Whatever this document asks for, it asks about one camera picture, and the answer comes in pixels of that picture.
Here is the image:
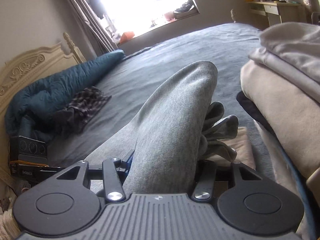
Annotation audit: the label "light grey hooded sweatshirt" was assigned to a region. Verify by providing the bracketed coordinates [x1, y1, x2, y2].
[86, 61, 239, 195]

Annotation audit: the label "grey plaid cloth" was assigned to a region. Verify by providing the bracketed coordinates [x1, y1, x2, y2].
[53, 86, 112, 137]

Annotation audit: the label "grey bed blanket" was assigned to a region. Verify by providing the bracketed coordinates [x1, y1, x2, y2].
[48, 23, 274, 179]

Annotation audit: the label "teal blue quilt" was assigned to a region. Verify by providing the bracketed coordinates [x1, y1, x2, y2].
[4, 50, 125, 142]

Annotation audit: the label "orange object on windowsill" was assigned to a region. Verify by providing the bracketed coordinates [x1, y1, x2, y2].
[119, 31, 135, 44]

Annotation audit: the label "cream carved headboard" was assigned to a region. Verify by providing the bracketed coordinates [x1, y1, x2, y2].
[1, 32, 86, 114]

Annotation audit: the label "dark shoes on windowsill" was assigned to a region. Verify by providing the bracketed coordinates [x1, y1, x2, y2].
[174, 0, 195, 14]

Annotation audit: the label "beige folded garment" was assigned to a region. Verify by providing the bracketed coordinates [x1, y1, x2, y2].
[204, 60, 320, 205]

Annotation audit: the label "grey window curtain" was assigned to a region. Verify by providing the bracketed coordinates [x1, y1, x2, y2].
[66, 0, 118, 55]

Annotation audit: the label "light grey folded garment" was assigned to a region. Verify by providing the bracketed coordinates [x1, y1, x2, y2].
[248, 22, 319, 102]

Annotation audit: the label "white wooden desk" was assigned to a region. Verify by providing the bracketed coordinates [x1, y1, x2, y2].
[247, 0, 307, 30]

